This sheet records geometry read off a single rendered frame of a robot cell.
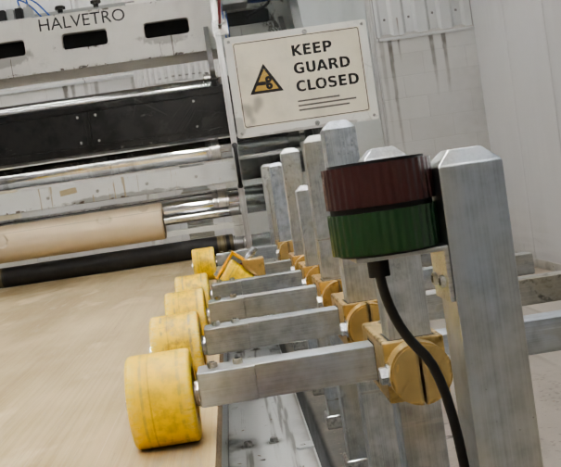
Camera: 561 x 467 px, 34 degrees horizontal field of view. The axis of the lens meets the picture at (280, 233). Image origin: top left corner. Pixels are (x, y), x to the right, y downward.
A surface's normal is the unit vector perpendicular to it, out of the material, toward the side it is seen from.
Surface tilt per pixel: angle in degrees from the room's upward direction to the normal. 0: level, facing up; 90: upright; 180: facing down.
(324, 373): 90
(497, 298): 90
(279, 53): 90
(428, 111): 90
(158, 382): 56
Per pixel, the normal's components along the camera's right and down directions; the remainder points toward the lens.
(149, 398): 0.03, -0.15
